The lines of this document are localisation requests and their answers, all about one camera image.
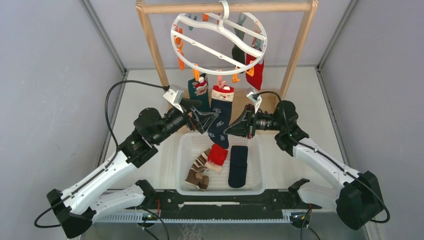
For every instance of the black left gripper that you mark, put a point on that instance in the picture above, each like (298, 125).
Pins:
(201, 119)

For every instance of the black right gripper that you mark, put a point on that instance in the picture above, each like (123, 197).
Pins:
(246, 123)

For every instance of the dark printed sock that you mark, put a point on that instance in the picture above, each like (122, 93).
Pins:
(221, 103)

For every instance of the navy sock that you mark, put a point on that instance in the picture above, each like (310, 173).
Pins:
(238, 166)

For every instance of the white perforated plastic basket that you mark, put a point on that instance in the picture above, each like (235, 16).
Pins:
(191, 145)

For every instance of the red sock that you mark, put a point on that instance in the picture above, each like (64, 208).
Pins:
(257, 79)
(216, 158)

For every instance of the brown striped sock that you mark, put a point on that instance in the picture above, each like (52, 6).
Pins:
(195, 176)

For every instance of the white round clip hanger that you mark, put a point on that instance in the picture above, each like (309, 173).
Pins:
(218, 39)

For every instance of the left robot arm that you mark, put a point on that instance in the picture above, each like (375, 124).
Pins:
(79, 206)

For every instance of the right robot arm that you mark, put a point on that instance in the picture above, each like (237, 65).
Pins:
(355, 196)

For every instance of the wooden hanger stand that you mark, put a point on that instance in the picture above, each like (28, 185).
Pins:
(308, 8)

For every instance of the dark green sock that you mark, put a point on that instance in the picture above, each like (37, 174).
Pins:
(199, 90)

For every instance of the black grey sock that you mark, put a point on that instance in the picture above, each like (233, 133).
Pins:
(237, 53)

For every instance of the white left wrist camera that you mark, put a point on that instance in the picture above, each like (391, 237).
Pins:
(174, 94)

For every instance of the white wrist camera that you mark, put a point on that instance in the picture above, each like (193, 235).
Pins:
(174, 94)
(255, 97)

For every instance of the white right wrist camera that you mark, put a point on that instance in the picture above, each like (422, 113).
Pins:
(255, 97)

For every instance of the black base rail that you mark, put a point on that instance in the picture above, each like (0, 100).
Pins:
(269, 205)

